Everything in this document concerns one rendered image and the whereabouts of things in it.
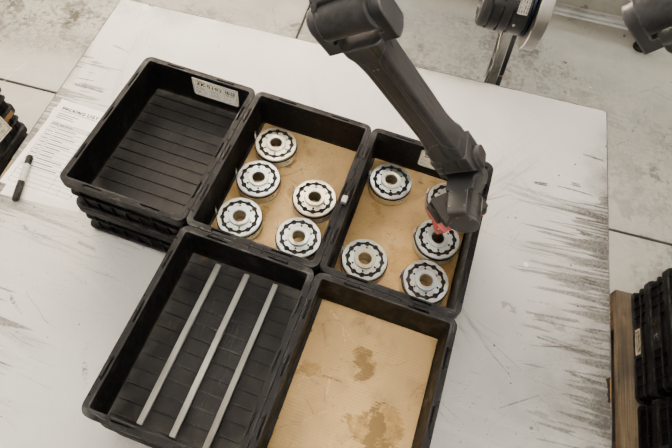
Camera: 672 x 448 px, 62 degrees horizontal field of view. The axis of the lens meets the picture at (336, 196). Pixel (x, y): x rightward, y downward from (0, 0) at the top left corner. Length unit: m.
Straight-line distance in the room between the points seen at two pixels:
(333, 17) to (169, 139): 0.82
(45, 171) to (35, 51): 1.44
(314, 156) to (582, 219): 0.75
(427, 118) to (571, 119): 1.03
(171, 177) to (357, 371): 0.63
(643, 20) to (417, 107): 0.31
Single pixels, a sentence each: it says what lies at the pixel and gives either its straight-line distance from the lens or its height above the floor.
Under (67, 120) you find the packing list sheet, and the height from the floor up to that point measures 0.70.
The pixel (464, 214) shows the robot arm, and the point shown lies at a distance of 1.00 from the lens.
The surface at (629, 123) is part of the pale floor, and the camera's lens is 3.01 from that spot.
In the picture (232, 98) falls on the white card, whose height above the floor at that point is 0.89.
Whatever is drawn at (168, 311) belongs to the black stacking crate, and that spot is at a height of 0.83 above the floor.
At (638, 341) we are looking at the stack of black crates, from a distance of 2.21.
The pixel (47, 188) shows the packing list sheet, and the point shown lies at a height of 0.70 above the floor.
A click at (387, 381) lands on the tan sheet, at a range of 1.20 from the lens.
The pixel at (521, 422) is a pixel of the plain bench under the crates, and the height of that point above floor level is 0.70.
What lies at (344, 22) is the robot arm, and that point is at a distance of 0.73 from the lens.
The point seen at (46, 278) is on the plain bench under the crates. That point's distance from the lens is 1.51.
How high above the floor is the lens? 1.98
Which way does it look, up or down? 59 degrees down
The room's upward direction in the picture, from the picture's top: 8 degrees clockwise
